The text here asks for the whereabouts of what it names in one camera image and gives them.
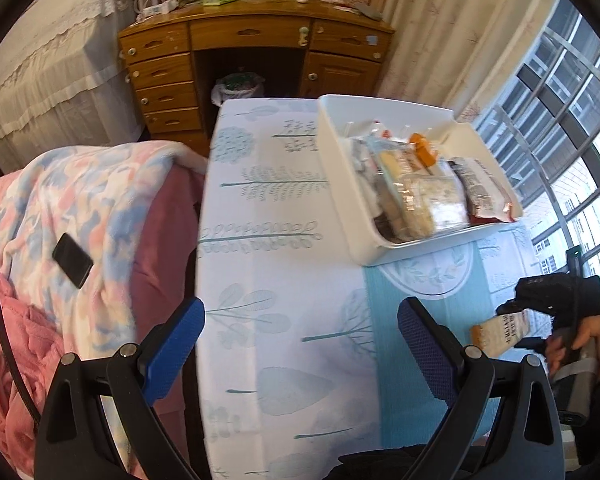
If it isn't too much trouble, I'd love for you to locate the puffed rice cake packet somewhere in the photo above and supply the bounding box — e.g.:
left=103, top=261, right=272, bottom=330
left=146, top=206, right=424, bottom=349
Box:
left=404, top=175, right=470, bottom=237

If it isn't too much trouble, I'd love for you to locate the bed with white lace cover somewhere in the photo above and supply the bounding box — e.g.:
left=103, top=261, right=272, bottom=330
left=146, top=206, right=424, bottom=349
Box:
left=0, top=0, right=147, bottom=162

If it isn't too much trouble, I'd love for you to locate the wooden desk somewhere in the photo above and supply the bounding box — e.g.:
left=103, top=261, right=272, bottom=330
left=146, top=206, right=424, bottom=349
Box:
left=117, top=6, right=397, bottom=157

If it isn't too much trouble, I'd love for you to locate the black cable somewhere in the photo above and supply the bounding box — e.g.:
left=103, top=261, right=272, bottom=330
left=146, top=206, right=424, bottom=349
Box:
left=0, top=224, right=42, bottom=422

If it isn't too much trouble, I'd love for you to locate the white plastic basket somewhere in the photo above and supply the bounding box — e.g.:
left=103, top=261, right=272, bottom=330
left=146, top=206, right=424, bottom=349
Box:
left=316, top=94, right=525, bottom=267

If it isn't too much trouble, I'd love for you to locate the brown shiny snack packet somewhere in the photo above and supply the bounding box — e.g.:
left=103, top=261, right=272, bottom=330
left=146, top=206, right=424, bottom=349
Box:
left=451, top=156, right=515, bottom=225

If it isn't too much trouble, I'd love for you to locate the pastel fleece blanket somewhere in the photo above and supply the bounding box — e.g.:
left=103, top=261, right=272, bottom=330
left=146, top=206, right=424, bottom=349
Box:
left=0, top=140, right=207, bottom=461

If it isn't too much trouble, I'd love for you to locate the beige leaf print curtain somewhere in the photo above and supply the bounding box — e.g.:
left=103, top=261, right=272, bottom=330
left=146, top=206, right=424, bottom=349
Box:
left=375, top=0, right=562, bottom=127

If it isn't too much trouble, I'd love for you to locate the white power strip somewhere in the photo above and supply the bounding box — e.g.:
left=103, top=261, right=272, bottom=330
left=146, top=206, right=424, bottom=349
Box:
left=139, top=0, right=179, bottom=19

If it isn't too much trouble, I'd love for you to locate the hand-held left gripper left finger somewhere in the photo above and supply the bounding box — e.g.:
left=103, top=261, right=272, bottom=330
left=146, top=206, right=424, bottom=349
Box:
left=34, top=296, right=207, bottom=480

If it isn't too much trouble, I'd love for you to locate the orange white oat packet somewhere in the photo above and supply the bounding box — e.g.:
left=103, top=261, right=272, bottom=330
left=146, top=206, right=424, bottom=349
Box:
left=470, top=309, right=532, bottom=359

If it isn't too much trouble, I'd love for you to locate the trash bin with white bag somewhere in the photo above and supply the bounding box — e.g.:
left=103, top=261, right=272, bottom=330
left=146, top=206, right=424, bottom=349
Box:
left=210, top=72, right=266, bottom=109

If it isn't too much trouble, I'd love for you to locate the black phone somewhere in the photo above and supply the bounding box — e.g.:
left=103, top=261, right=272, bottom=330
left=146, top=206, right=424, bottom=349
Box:
left=52, top=233, right=95, bottom=290

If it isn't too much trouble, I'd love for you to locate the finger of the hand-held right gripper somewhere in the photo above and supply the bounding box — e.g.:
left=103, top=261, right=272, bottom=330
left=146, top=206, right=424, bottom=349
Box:
left=496, top=282, right=538, bottom=317
left=520, top=335, right=552, bottom=353

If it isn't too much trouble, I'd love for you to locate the pile of snack packets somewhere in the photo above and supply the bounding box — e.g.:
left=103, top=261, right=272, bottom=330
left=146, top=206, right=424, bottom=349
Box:
left=349, top=127, right=515, bottom=243

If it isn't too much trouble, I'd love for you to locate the large window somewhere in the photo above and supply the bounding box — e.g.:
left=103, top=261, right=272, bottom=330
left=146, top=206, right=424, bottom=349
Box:
left=459, top=0, right=600, bottom=313

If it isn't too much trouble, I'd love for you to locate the dusty pink bed sheet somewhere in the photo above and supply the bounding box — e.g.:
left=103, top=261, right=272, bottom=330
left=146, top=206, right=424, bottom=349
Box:
left=129, top=164, right=207, bottom=413

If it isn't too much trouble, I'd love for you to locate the pink knit blanket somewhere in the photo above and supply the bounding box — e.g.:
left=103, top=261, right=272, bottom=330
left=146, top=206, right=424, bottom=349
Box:
left=0, top=269, right=58, bottom=467

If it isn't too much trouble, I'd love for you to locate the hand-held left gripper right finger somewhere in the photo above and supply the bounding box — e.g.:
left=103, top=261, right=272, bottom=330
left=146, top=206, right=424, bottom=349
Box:
left=396, top=296, right=567, bottom=480

